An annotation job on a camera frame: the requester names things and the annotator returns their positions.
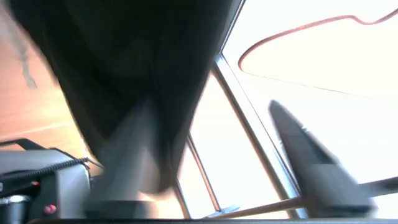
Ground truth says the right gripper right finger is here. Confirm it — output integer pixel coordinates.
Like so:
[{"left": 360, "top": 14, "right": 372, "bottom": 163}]
[{"left": 269, "top": 99, "right": 377, "bottom": 218}]

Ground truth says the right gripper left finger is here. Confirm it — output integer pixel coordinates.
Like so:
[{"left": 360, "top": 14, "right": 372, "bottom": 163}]
[{"left": 85, "top": 102, "right": 170, "bottom": 218}]

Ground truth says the black garment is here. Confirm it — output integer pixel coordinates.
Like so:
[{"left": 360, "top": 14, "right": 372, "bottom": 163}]
[{"left": 6, "top": 0, "right": 239, "bottom": 195}]

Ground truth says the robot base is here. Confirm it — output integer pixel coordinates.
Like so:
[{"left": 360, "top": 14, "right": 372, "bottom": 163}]
[{"left": 0, "top": 138, "right": 104, "bottom": 220}]

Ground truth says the black clothes rack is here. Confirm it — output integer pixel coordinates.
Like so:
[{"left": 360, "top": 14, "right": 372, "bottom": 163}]
[{"left": 211, "top": 177, "right": 398, "bottom": 219}]

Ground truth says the pink clothes hanger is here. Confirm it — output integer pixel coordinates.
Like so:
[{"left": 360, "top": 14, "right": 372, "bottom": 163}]
[{"left": 238, "top": 7, "right": 398, "bottom": 103}]

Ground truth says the window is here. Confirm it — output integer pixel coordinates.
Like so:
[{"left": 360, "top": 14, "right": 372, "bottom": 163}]
[{"left": 174, "top": 0, "right": 398, "bottom": 218}]

